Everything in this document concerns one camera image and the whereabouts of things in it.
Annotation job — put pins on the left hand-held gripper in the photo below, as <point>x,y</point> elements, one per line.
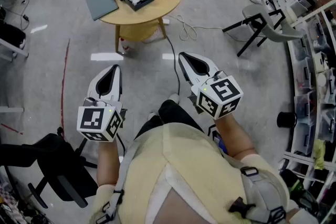
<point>94,119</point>

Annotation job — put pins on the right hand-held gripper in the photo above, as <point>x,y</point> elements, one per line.
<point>223,94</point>

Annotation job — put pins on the person's left forearm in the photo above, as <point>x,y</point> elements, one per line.
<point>107,162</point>

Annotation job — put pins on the person's right forearm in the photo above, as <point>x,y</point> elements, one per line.
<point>233,136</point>

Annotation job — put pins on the person's white shoe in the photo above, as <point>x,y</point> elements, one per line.
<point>173,98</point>
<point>151,116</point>

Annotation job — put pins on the plastic bottle with red label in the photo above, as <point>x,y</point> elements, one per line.
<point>128,46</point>

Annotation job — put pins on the person's black trousers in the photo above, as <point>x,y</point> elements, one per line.
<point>173,112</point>

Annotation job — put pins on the round wooden table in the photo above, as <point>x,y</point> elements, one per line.
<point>147,15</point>

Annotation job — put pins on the grey rectangular mat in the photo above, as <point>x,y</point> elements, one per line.
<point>101,4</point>

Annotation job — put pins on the grey chair with black legs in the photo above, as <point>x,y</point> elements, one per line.
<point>273,29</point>

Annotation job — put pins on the black office chair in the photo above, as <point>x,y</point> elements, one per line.
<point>57,160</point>

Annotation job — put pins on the person's yellow knitted top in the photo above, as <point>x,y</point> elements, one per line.
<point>183,160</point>

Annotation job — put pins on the white desk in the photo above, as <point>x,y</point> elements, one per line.
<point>13,51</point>

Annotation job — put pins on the black cylindrical pot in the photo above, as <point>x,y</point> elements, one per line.
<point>287,119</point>

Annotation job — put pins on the white shelf with clear bins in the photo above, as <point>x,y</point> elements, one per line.
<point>302,112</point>

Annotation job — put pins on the yellow-green cloth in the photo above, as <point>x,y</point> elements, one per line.
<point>319,153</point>

